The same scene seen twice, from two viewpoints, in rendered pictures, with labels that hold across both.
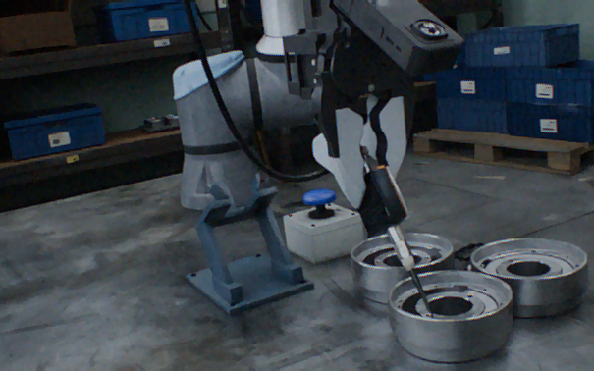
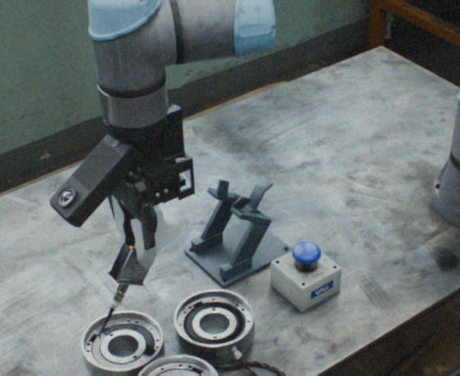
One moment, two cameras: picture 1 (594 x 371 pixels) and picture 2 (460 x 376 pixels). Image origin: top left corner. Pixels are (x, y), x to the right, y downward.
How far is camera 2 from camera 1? 120 cm
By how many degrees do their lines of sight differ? 75
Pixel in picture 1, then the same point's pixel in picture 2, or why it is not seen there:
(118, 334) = (167, 208)
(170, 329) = not seen: hidden behind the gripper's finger
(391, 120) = (136, 229)
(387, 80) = (129, 206)
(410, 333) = (96, 329)
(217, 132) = (456, 146)
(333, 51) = not seen: hidden behind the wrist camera
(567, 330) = not seen: outside the picture
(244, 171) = not seen: outside the picture
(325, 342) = (132, 301)
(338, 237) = (285, 286)
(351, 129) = (119, 213)
